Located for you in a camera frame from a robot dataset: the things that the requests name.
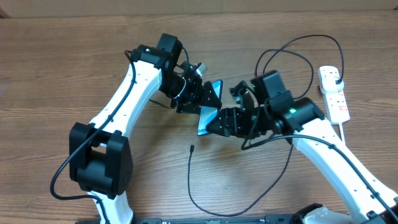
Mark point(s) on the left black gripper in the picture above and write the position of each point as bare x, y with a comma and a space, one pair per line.
194, 97

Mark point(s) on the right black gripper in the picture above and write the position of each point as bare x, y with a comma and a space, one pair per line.
237, 128

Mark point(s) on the Galaxy S24+ smartphone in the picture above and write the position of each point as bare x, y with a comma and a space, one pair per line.
207, 114

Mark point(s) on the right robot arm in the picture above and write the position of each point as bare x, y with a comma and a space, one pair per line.
304, 126

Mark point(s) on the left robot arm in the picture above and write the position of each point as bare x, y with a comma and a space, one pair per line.
100, 157

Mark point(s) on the white charger plug adapter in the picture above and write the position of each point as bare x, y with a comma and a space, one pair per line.
331, 85

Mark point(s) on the white power strip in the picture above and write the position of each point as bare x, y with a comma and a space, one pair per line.
335, 103

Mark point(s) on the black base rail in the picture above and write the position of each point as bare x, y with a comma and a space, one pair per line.
268, 219

